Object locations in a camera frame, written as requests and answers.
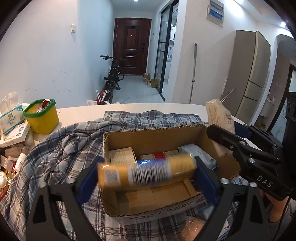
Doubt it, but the person's right hand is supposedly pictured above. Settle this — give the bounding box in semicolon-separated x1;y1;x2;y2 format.
262;191;289;223

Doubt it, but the beige refrigerator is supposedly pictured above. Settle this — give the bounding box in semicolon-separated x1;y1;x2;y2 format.
221;30;271;121

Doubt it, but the person's right forearm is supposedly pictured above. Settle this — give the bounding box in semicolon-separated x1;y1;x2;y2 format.
264;204;296;241

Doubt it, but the brown door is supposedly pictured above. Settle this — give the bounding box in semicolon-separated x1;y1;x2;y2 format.
113;18;152;75

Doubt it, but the gold foil packet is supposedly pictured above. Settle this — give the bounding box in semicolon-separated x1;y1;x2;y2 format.
97;153;197;190

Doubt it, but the small white packet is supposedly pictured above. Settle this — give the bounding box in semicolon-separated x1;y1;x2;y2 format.
217;220;232;240

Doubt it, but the red white box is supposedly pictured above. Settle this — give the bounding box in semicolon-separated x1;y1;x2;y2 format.
140;152;168;161

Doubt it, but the mop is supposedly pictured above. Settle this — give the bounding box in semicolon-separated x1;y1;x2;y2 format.
188;42;198;104

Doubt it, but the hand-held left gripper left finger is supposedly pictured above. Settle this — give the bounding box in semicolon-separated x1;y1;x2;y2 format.
26;156;104;241

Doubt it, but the white barcode box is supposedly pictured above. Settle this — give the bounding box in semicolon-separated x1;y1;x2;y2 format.
109;147;136;164

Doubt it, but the blue sponge packet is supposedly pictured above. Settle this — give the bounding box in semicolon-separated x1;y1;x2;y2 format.
178;144;218;169

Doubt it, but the white bottle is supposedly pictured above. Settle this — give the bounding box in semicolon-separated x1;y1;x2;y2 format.
14;153;28;173

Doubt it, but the blue plaid shirt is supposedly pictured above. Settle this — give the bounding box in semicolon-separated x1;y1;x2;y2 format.
0;110;241;241

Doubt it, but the tissue box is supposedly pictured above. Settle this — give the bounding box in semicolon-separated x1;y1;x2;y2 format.
0;91;26;136

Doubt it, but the grey wall panel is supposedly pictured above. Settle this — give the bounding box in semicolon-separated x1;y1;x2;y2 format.
206;0;225;28

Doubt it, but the white blue box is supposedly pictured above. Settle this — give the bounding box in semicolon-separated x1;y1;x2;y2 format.
0;122;31;149

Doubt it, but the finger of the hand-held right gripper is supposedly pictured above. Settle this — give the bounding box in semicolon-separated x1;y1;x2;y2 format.
233;122;282;149
206;124;250;161

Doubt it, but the yellow container green rim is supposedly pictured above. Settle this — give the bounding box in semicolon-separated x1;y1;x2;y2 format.
23;99;59;134

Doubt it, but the black framed glass door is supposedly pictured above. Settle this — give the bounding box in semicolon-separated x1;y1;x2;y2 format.
154;0;179;102

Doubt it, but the black bicycle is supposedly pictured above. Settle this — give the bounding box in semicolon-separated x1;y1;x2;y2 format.
96;55;127;105

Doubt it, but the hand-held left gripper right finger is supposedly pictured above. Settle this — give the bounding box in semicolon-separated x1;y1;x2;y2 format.
194;156;269;241

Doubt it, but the white wipes pack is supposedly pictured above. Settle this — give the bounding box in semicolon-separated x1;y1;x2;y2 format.
206;99;236;160

